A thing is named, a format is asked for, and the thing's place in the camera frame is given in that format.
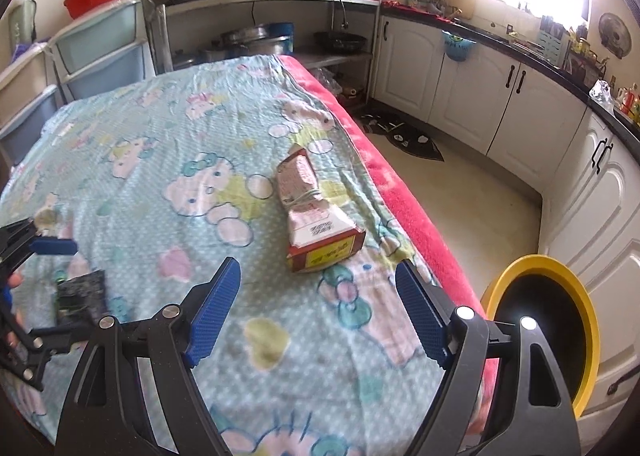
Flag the plastic drawer cabinet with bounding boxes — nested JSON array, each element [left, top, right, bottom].
[[1, 0, 156, 168]]

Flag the Hello Kitty blue tablecloth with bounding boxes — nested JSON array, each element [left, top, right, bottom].
[[0, 54, 452, 456]]

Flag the steel pot with lid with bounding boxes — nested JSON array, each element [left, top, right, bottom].
[[198, 22, 294, 62]]

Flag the person's left hand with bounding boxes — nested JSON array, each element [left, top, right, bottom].
[[1, 269, 24, 327]]

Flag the yellow rimmed trash bin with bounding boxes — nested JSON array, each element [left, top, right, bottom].
[[480, 255, 601, 417]]

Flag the blue hanging sink basket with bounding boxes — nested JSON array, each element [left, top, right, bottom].
[[442, 31, 475, 62]]

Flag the black granite countertop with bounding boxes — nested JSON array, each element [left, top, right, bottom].
[[380, 1, 640, 163]]

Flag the black floor mat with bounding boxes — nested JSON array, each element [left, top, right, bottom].
[[356, 112, 444, 161]]

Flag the dark brown snack wrapper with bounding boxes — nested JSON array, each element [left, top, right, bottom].
[[55, 270, 107, 326]]

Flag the black wok pan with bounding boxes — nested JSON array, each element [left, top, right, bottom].
[[314, 31, 367, 54]]

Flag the crushed pink red carton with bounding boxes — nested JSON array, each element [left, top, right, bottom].
[[276, 145, 366, 273]]

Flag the white cabinet run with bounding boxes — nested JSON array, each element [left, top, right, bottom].
[[372, 8, 639, 444]]

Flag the pink blanket under cloth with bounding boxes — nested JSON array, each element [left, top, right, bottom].
[[276, 53, 501, 437]]

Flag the wall mounted small fan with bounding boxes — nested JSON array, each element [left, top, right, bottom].
[[598, 12, 632, 59]]

